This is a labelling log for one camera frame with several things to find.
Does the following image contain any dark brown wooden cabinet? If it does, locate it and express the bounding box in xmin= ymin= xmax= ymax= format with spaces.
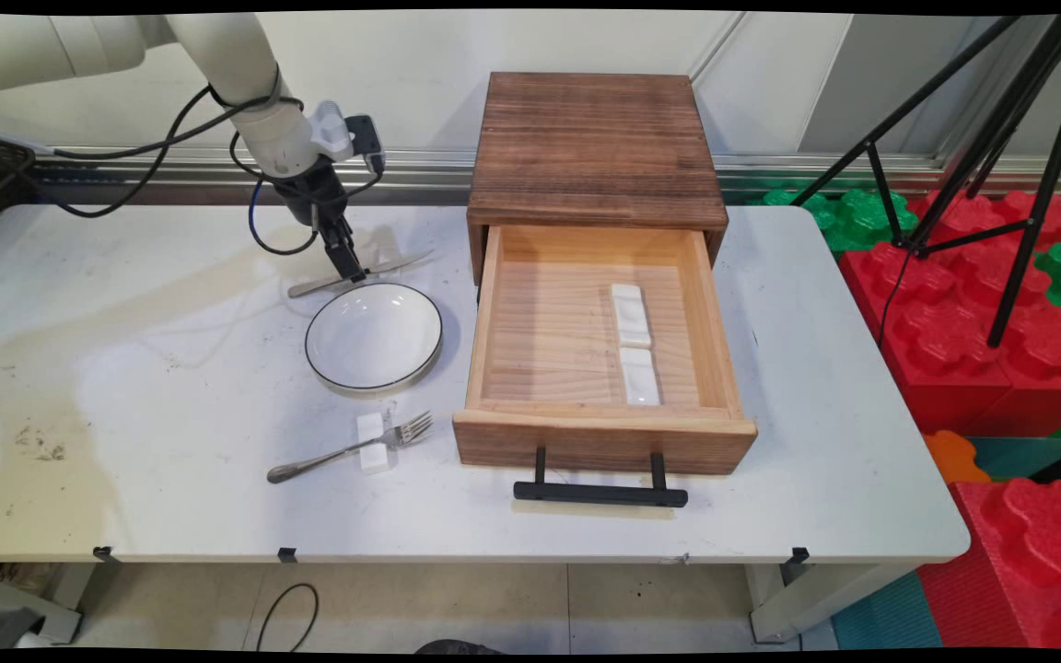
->
xmin=466 ymin=73 xmax=729 ymax=286

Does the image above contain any black tripod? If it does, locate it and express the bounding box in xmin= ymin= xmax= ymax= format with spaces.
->
xmin=788 ymin=13 xmax=1061 ymax=349

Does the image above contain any white table leg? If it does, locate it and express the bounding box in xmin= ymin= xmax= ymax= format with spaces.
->
xmin=747 ymin=560 xmax=918 ymax=644

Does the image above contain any orange foam piece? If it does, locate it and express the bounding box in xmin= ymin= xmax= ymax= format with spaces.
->
xmin=922 ymin=430 xmax=992 ymax=486

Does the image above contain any silver table knife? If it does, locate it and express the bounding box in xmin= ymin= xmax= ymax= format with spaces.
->
xmin=287 ymin=250 xmax=434 ymax=298

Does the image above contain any teal foam mat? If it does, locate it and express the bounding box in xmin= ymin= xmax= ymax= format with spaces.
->
xmin=832 ymin=571 xmax=944 ymax=651

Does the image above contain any light wooden drawer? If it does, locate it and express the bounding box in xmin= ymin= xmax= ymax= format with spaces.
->
xmin=452 ymin=224 xmax=758 ymax=477

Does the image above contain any white ceramic cutlery rest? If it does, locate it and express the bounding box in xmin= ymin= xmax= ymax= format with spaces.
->
xmin=611 ymin=284 xmax=653 ymax=349
xmin=620 ymin=347 xmax=662 ymax=407

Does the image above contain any black drawer handle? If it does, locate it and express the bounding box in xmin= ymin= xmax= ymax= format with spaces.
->
xmin=513 ymin=448 xmax=689 ymax=508

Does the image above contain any aluminium wall rail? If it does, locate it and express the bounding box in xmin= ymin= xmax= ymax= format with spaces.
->
xmin=33 ymin=145 xmax=1061 ymax=205

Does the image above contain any white bowl with black rim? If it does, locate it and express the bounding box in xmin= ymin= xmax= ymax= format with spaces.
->
xmin=304 ymin=282 xmax=445 ymax=394

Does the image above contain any large red foam block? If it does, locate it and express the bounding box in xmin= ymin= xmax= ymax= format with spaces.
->
xmin=839 ymin=241 xmax=1061 ymax=438

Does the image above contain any blue black gripper cable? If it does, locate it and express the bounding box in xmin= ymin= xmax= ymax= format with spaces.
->
xmin=248 ymin=177 xmax=321 ymax=257

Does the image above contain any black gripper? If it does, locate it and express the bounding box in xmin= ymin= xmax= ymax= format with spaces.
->
xmin=273 ymin=162 xmax=368 ymax=285

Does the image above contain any black floor cable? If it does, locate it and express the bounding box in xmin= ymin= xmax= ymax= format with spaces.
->
xmin=256 ymin=583 xmax=321 ymax=653

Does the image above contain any silver fork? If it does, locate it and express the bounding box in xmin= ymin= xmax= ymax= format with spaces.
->
xmin=266 ymin=412 xmax=434 ymax=484

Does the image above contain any grey metal base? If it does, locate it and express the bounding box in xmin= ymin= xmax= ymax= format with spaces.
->
xmin=0 ymin=573 xmax=83 ymax=650

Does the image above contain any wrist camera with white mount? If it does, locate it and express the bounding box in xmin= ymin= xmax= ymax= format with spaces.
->
xmin=309 ymin=99 xmax=388 ymax=177

